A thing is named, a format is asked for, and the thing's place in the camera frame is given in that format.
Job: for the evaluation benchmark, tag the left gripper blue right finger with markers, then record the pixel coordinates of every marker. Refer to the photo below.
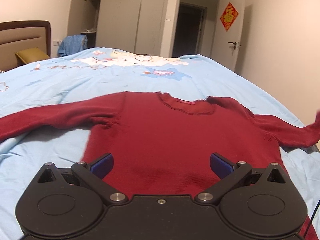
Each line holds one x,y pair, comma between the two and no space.
232,176

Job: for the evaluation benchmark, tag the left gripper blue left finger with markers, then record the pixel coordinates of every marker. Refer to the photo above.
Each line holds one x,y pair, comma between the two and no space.
91,175

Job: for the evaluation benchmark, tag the dark red knit sweater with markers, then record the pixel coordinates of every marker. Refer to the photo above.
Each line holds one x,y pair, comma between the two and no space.
162,144

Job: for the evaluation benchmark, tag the blue clothes pile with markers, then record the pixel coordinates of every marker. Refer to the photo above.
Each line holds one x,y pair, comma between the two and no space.
72,44

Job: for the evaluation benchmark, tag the white bedroom door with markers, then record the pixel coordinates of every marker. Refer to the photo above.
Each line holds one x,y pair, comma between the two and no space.
221,52

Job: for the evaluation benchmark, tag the mustard yellow pillow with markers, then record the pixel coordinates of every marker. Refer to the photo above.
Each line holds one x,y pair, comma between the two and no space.
31,55

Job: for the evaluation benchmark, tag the brown padded headboard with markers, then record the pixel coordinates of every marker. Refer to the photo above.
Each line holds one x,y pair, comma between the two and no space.
17,36

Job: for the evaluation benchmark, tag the red fu door decoration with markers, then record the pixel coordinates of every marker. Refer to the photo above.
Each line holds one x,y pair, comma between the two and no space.
228,16

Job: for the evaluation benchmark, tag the grey built-in wardrobe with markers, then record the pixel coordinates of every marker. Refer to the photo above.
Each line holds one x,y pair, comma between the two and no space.
130,25

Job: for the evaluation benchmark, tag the white wall socket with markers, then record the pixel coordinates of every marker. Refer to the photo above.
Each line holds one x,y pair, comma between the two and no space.
56,43

